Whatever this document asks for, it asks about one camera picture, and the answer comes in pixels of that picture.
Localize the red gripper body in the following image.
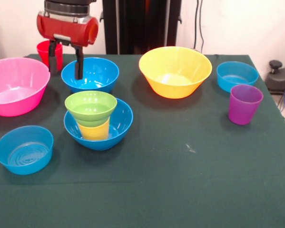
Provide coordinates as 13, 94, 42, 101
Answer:
36, 10, 99, 48

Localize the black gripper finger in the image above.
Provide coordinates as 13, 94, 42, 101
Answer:
48, 40, 59, 76
74, 45, 84, 80

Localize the blue plastic bowl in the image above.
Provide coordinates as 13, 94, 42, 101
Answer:
61, 57, 120, 94
63, 97, 134, 151

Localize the large pink plastic bowl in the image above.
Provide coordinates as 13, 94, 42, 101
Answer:
0, 57, 51, 117

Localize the green plastic bowl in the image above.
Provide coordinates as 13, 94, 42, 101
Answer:
64, 90, 118, 127

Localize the yellow plastic cup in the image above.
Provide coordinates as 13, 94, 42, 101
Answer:
77, 118, 110, 141

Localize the red plastic cup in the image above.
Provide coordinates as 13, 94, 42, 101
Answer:
36, 40, 63, 72

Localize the large orange plastic bowl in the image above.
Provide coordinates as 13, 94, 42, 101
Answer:
138, 46, 213, 99

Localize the translucent blue shallow bowl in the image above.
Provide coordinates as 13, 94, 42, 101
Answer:
216, 61, 259, 94
0, 125, 54, 176

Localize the dark green table cloth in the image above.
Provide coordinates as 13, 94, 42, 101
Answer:
0, 53, 285, 228

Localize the purple plastic cup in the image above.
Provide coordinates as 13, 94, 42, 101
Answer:
228, 84, 264, 126

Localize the dark grey clamp device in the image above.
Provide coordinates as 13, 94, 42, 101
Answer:
265, 60, 285, 95

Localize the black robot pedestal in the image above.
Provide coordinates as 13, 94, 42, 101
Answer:
99, 0, 182, 55

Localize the black wall cable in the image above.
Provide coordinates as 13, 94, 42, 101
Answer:
193, 0, 205, 52

